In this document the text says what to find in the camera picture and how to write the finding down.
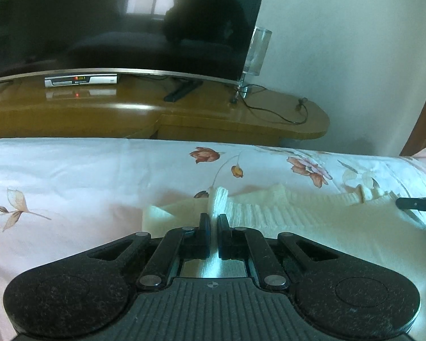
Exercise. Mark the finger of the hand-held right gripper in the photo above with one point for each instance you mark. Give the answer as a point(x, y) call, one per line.
point(417, 204)

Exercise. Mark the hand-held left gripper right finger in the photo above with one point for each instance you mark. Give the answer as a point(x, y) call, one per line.
point(221, 228)

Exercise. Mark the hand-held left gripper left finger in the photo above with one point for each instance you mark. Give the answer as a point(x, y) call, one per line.
point(205, 228)

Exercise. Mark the white knit sweater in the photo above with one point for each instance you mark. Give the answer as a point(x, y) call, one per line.
point(291, 216)

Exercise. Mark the floral bed sheet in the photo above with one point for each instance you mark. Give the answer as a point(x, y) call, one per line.
point(74, 184)

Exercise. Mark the black remote control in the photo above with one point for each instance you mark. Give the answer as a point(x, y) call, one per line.
point(183, 90)

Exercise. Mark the wooden television stand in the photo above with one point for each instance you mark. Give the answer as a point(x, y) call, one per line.
point(92, 113)

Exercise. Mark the glass table lamp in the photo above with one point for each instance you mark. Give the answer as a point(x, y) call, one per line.
point(257, 49)

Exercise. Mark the silver set-top box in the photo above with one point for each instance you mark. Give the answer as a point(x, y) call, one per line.
point(81, 80)

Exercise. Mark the curved black television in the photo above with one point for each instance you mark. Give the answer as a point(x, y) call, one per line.
point(110, 17)

